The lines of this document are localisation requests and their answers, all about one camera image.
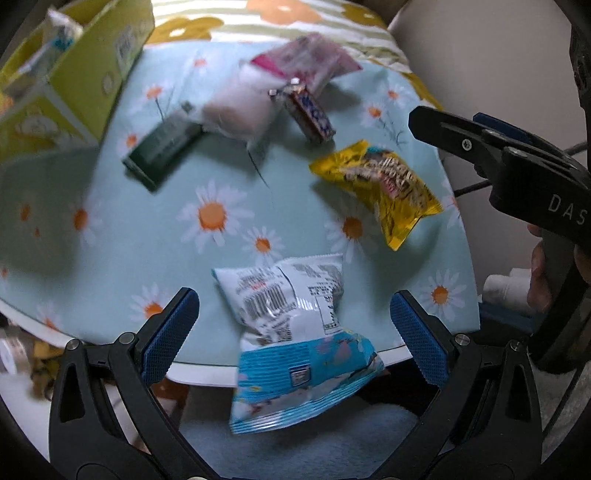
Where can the dark green snack packet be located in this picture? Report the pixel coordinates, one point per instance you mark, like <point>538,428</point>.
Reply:
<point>159,147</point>

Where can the pink snack packet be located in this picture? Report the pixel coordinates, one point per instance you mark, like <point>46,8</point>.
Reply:
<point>314,57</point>

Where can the white blue print packet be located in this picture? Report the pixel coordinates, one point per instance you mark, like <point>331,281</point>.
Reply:
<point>60,37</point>

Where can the person's right hand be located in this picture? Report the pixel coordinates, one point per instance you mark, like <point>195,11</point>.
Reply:
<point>538,277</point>

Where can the yellow snack packet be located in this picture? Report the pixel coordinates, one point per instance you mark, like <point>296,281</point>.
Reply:
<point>378,184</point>

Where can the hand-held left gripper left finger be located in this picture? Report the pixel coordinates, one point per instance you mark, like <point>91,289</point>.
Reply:
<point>171,337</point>

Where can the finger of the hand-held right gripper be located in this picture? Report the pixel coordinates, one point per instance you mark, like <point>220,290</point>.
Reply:
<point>508,130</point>
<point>443,129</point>

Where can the white pink soft packet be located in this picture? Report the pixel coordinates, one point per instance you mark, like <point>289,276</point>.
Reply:
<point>240,108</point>

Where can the floral striped quilt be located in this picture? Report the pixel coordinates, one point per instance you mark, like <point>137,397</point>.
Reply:
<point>221,23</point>

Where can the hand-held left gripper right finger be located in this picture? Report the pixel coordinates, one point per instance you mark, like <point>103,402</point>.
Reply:
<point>418,341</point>

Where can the yellow cardboard box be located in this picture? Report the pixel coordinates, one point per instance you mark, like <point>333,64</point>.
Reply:
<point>92,69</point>

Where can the dark foil snack bar packet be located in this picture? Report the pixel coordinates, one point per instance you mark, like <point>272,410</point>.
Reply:
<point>309,115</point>

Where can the blue white snack packet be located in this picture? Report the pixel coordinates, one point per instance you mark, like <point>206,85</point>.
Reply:
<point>295,323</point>

